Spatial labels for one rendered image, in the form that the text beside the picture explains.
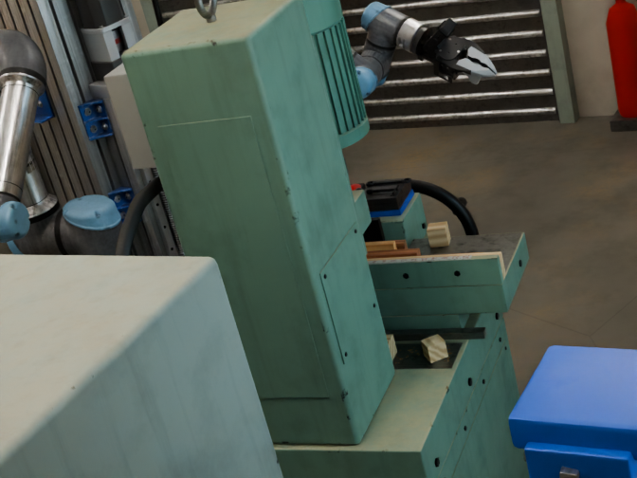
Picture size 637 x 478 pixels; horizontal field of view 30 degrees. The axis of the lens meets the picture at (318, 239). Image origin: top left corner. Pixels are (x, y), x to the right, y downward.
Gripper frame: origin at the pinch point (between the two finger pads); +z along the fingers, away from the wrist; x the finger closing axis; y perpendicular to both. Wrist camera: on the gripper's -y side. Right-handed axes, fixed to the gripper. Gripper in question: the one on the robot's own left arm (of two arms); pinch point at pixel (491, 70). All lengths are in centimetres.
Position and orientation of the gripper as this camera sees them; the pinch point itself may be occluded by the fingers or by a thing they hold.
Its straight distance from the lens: 278.9
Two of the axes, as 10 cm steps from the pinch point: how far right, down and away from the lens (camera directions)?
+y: 1.1, 5.0, 8.6
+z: 7.9, 4.8, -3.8
